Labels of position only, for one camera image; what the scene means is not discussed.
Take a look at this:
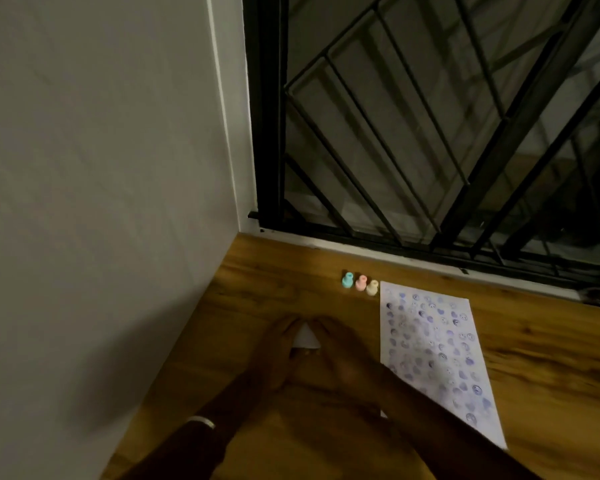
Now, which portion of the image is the person's right hand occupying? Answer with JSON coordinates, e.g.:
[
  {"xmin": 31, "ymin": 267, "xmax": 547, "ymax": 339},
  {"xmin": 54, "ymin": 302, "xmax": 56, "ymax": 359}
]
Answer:
[{"xmin": 307, "ymin": 315, "xmax": 390, "ymax": 401}]

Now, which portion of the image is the person's left hand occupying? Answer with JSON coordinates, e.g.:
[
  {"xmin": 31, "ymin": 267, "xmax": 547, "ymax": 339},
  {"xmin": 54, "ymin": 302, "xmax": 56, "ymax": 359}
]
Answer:
[{"xmin": 251, "ymin": 315, "xmax": 307, "ymax": 396}]

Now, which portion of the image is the small white paper piece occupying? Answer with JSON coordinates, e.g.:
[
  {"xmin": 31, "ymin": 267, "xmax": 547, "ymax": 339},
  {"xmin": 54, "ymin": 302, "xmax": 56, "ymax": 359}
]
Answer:
[{"xmin": 292, "ymin": 322, "xmax": 322, "ymax": 351}]

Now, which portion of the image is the white sheet with blue stamps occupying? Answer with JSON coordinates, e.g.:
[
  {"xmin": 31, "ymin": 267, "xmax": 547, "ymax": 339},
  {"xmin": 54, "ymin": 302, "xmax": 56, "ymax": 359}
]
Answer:
[{"xmin": 378, "ymin": 281, "xmax": 509, "ymax": 451}]

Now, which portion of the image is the black metal window grille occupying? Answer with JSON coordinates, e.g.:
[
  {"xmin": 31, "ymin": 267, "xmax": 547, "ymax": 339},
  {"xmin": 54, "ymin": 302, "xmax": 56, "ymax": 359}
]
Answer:
[{"xmin": 242, "ymin": 0, "xmax": 600, "ymax": 311}]

